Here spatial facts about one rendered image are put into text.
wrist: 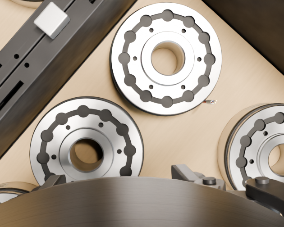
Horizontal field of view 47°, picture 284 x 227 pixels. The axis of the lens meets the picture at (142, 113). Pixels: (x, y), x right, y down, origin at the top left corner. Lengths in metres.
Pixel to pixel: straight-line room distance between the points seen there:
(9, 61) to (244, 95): 0.22
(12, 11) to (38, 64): 0.13
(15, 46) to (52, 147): 0.10
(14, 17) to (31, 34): 0.11
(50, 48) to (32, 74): 0.02
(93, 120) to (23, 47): 0.10
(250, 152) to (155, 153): 0.09
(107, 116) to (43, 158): 0.07
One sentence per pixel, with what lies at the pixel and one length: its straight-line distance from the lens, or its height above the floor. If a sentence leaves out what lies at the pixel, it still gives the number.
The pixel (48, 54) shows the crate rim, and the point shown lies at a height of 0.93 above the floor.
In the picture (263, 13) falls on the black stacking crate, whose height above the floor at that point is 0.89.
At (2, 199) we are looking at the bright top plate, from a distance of 0.32.
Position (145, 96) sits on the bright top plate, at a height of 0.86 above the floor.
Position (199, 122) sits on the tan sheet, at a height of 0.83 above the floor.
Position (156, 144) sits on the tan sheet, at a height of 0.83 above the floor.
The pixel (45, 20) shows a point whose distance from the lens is 0.22.
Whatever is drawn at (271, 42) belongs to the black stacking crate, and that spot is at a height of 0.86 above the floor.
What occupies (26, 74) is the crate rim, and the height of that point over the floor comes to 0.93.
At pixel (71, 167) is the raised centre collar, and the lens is 0.29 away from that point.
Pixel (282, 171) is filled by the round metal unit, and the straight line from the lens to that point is 0.34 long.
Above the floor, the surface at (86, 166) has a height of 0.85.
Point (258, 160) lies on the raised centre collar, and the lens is 0.32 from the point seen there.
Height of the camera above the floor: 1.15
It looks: 85 degrees down
